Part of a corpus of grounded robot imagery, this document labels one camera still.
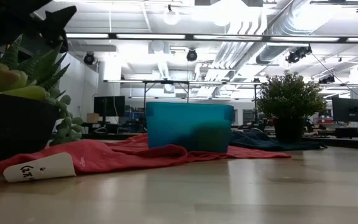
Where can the succulent plant in black pot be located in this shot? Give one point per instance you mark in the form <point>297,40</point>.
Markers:
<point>11,124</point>

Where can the round white ceiling lamp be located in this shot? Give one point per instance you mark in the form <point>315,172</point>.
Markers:
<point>171,16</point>

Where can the black ceiling spotlight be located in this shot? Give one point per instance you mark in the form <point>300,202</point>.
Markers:
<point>191,55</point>
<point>89,58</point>

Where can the brown cardboard box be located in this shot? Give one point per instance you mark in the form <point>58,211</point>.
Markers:
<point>92,118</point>

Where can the long ceiling light bar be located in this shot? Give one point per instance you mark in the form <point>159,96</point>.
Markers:
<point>151,36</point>

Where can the black computer monitor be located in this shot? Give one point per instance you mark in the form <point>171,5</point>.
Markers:
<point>109,105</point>
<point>349,110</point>

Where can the red cloth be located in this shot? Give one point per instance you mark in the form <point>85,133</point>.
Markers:
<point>120,155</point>

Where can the leafy green potted plant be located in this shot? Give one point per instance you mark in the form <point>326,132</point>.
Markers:
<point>291,93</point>

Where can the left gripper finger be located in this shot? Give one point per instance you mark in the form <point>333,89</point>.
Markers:
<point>59,18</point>
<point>61,40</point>

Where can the white paper label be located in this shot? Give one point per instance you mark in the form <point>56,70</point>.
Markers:
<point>48,168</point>

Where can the black track spotlight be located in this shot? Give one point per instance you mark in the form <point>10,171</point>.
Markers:
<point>297,55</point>

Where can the navy blue cloth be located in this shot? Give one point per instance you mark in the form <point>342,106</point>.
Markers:
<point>253,141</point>

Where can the blue plastic tupperware container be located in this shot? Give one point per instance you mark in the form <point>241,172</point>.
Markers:
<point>172,124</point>

